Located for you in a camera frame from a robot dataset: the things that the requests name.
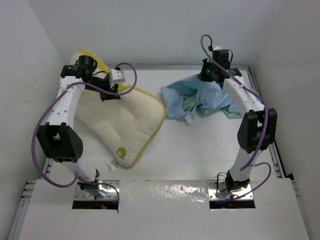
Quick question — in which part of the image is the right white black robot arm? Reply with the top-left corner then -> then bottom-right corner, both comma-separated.
198,45 -> 278,193

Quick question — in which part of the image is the metal base plate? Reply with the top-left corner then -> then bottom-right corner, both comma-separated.
74,180 -> 120,201
207,180 -> 254,201

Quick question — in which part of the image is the green and blue satin pillowcase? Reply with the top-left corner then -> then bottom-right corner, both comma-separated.
160,74 -> 242,125

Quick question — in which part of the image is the purple cable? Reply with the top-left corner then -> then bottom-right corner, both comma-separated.
31,62 -> 138,208
200,34 -> 272,201

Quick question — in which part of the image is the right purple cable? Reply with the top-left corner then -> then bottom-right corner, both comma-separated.
200,34 -> 272,201

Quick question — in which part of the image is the cream pillow with yellow edge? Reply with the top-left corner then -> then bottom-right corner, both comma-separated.
69,48 -> 168,170

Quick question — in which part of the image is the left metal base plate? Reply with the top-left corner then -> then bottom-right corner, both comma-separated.
74,180 -> 120,201

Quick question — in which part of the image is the white front cover board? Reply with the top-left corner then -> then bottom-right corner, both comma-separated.
19,179 -> 309,240

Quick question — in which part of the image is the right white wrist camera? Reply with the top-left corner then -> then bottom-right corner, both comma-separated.
211,46 -> 223,51

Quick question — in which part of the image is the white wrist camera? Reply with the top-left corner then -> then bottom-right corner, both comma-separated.
109,69 -> 126,87
211,46 -> 223,51

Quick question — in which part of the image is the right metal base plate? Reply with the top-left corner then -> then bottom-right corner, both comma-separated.
207,180 -> 254,201

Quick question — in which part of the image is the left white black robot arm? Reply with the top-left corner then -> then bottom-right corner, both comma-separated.
31,53 -> 121,185

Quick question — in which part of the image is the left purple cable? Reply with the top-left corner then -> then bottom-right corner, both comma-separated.
31,62 -> 138,208

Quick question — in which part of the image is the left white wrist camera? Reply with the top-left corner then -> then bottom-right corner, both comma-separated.
109,69 -> 126,87

